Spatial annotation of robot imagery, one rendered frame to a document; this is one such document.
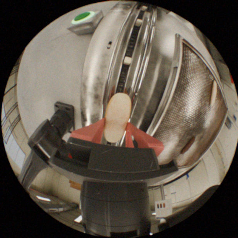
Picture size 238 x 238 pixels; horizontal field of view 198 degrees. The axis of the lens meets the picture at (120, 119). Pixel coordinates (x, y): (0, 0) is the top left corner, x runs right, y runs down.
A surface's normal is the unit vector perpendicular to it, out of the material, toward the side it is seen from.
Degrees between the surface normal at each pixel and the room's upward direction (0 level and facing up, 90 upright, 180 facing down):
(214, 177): 90
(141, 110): 0
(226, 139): 90
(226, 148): 90
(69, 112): 0
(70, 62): 0
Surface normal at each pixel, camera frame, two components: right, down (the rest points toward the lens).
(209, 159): -0.98, -0.16
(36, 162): 0.77, 0.18
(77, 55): 0.03, 0.55
